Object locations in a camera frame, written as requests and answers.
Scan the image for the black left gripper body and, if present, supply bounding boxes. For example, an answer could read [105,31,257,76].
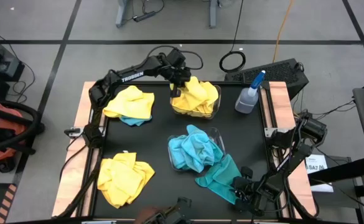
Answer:
[164,63,192,88]

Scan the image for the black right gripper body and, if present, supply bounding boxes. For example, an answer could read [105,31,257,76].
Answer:
[233,177,282,205]

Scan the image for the dark teal microfiber towel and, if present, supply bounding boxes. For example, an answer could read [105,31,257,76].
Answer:
[195,154,243,205]

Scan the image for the light blue microfiber towel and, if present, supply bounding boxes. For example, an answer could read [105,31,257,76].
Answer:
[119,115,153,127]
[168,124,225,174]

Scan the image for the black handheld device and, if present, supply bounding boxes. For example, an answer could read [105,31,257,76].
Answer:
[152,196,192,224]

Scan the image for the white paper label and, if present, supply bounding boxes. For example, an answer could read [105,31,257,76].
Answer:
[305,154,334,193]

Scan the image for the black power strip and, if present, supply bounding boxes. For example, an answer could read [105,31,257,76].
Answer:
[133,11,156,23]

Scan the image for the grey desk leg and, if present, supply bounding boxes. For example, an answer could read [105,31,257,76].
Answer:
[208,0,218,29]
[115,0,130,28]

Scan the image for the translucent spray bottle blue nozzle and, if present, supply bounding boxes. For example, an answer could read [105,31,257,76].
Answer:
[234,70,267,114]

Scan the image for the wooden table side board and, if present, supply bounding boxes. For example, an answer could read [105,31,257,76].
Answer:
[51,81,111,218]
[268,81,318,218]

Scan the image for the person's hand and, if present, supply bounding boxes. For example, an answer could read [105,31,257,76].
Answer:
[134,205,161,224]

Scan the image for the black stand beam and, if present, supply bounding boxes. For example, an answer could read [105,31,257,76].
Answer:
[307,157,364,186]

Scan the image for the black perforated computer case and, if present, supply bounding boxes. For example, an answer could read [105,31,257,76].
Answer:
[224,58,310,101]

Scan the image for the orange and black vacuum cleaner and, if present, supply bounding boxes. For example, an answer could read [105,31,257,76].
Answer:
[0,97,45,174]

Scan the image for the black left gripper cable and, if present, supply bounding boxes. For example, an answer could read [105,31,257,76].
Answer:
[146,45,204,71]

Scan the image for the black hanging cable with coil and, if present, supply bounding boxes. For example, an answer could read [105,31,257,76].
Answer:
[218,0,247,74]

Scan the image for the yellow hanging cable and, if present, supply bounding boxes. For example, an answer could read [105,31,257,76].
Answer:
[272,0,295,63]

